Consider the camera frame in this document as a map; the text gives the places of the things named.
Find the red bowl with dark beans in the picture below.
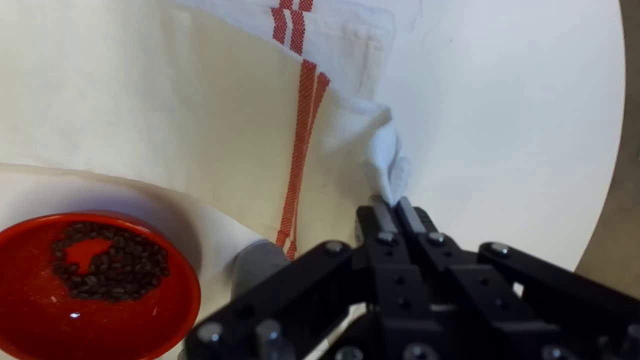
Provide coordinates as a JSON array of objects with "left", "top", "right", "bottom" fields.
[{"left": 0, "top": 210, "right": 204, "bottom": 360}]

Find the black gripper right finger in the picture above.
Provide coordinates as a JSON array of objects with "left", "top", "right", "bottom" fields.
[{"left": 395, "top": 199, "right": 640, "bottom": 360}]

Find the white towel with red stripes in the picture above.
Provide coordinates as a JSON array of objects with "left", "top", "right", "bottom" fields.
[{"left": 0, "top": 0, "right": 416, "bottom": 316}]

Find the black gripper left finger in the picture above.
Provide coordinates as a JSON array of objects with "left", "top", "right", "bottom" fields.
[{"left": 183, "top": 195, "right": 430, "bottom": 360}]

